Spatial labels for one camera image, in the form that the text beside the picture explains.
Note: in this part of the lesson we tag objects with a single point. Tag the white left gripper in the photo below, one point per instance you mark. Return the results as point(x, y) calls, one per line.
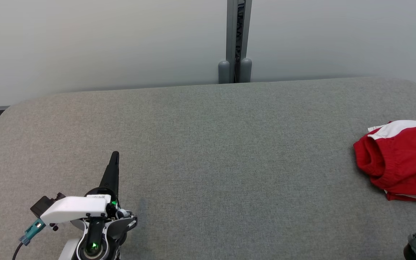
point(74, 209)

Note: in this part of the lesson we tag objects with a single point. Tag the red shorts with white bands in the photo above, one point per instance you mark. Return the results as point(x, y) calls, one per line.
point(395, 159)

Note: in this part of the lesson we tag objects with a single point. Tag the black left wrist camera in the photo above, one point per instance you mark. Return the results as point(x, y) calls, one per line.
point(43, 204)

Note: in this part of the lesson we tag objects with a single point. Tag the grey rounded post cap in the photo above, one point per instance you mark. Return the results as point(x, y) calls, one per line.
point(224, 72)
point(246, 70)

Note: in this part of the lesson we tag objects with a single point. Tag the grey metal partition post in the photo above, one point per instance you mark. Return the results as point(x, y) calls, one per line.
point(231, 32)

